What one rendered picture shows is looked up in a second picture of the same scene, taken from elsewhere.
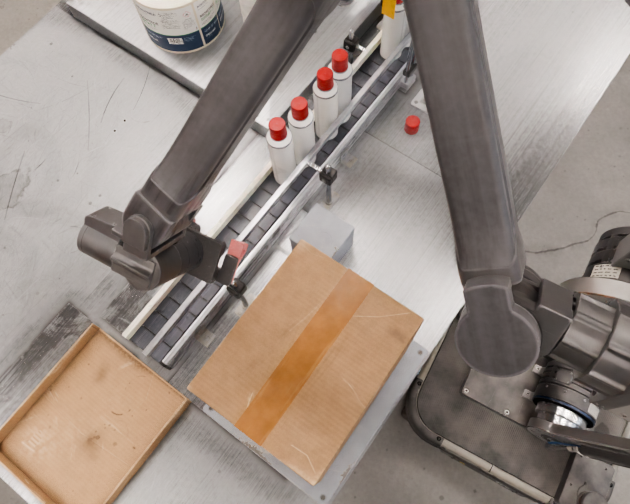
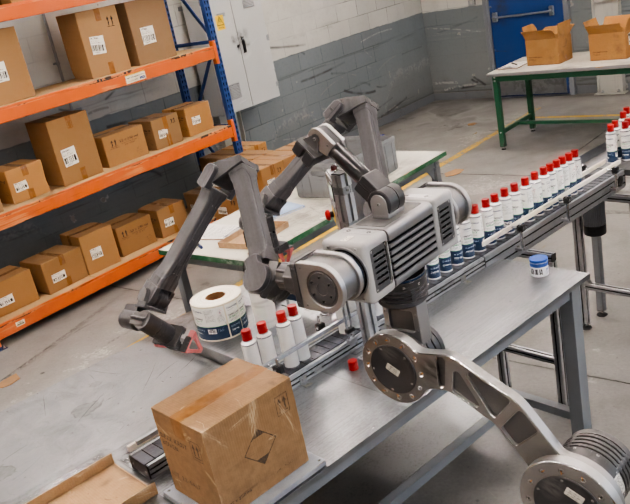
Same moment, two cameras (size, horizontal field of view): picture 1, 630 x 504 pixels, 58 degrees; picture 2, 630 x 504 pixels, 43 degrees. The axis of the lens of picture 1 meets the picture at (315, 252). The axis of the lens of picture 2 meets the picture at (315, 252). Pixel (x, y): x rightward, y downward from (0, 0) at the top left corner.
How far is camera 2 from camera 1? 1.77 m
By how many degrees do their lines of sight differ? 49
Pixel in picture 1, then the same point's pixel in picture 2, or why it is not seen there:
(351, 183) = (304, 394)
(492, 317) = (252, 266)
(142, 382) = (130, 485)
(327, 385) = (225, 401)
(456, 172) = (247, 228)
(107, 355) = (113, 474)
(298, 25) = (206, 201)
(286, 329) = (213, 385)
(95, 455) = not seen: outside the picture
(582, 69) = (480, 336)
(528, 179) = not seen: hidden behind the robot
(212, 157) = (177, 255)
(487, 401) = not seen: outside the picture
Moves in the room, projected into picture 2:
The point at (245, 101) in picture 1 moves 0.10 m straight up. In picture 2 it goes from (189, 230) to (180, 196)
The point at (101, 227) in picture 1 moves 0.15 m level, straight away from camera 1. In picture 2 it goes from (130, 307) to (111, 295)
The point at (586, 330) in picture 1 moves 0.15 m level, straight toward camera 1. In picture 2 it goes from (284, 265) to (223, 282)
